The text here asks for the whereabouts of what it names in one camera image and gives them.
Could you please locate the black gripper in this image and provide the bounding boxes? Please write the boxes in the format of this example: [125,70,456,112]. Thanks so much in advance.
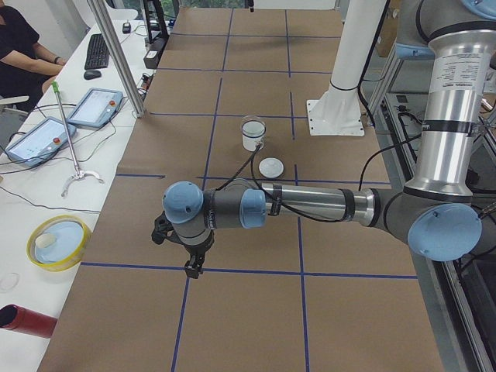
[173,229,215,277]

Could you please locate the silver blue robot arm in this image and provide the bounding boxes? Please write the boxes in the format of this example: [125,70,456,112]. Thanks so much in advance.
[152,1,495,278]

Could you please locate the white ceramic lid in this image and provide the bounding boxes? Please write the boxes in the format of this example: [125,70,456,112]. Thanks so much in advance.
[258,157,284,179]

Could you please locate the metal reacher grabber stick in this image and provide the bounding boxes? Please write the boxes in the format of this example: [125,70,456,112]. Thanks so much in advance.
[51,81,105,198]

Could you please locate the white enamel mug blue rim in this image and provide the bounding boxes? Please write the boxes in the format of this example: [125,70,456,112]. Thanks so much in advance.
[240,115,267,152]

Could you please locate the yellow tape roll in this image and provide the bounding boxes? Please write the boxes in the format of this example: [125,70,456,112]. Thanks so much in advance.
[26,215,92,272]

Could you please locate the far blue teach pendant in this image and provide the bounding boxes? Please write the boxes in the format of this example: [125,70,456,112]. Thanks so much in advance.
[67,88,123,129]

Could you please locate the blue teach pendant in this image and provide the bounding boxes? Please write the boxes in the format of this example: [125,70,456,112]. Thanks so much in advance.
[5,116,67,167]
[67,88,123,129]

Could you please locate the red cylinder bottle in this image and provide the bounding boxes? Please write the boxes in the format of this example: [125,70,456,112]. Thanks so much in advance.
[1,305,57,339]

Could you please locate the near blue teach pendant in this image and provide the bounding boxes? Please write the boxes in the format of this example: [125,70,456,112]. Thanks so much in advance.
[5,116,67,167]

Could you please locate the black computer mouse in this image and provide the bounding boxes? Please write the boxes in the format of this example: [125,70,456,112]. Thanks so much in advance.
[83,70,102,81]

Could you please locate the black keyboard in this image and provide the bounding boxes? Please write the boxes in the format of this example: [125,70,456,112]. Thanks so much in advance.
[84,33,110,70]

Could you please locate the seated person in black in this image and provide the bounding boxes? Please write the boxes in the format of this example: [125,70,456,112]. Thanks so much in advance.
[1,3,67,112]

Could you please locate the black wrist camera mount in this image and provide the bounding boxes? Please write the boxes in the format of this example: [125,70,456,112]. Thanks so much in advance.
[151,212,174,245]

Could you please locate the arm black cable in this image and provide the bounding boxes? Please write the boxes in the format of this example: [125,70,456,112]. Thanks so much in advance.
[214,139,422,222]

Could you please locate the white pedestal column with base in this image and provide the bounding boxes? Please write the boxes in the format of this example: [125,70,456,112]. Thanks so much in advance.
[307,0,388,136]

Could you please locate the aluminium frame post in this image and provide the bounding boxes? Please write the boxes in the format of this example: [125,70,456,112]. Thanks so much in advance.
[91,0,145,118]

